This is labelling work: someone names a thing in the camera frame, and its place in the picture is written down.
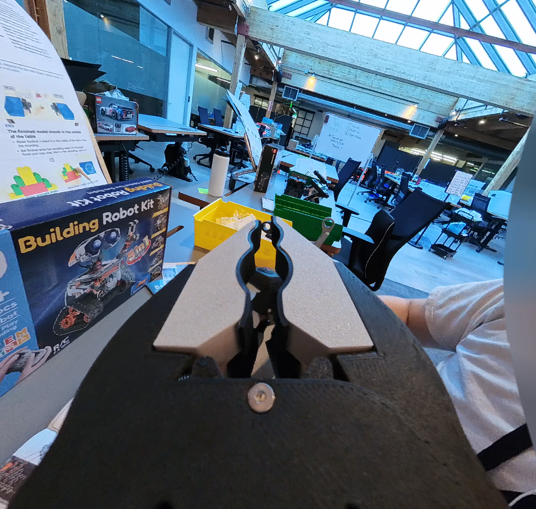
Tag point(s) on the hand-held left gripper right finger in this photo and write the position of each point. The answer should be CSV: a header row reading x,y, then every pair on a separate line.
x,y
326,308

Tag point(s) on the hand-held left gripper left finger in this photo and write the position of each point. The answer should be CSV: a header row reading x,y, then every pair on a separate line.
x,y
201,308

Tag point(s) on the grey curved building piece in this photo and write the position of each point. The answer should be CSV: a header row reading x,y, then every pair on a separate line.
x,y
324,234

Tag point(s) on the person's right forearm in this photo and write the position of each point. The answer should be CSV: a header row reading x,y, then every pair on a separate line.
x,y
398,308

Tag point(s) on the grey desk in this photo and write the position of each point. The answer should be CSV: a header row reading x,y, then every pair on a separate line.
x,y
180,232

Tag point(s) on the yellow plastic bin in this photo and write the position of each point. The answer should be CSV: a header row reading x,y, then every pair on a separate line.
x,y
209,228

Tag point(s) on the green plastic bin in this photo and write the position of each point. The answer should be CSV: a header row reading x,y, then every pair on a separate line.
x,y
310,228
305,205

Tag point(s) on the clear plastic bags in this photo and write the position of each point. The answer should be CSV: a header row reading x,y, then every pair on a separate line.
x,y
234,217

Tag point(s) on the black office chair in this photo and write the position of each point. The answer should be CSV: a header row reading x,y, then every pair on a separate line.
x,y
385,232

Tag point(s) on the blue robot kit box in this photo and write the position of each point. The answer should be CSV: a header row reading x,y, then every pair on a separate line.
x,y
83,245

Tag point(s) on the white water bottle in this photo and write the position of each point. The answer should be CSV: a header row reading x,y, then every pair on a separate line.
x,y
219,173

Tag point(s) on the black cardboard box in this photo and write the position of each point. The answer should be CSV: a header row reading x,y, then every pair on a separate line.
x,y
268,167

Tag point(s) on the black backpack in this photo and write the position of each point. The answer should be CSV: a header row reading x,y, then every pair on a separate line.
x,y
178,161

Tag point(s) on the white t-shirt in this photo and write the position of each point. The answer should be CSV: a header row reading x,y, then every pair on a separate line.
x,y
473,370

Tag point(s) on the whiteboard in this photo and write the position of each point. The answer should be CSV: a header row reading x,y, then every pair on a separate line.
x,y
347,138

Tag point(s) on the tilted display board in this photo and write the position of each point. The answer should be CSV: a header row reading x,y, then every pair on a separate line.
x,y
247,127

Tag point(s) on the car model kit box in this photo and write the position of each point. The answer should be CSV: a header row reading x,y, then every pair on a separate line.
x,y
116,115

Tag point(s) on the open instruction booklet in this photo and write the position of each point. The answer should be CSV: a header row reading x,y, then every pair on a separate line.
x,y
25,463

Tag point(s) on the white instruction poster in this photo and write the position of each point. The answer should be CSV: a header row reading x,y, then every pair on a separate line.
x,y
42,98

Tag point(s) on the wooden post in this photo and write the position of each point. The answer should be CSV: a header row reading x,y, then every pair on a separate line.
x,y
46,10

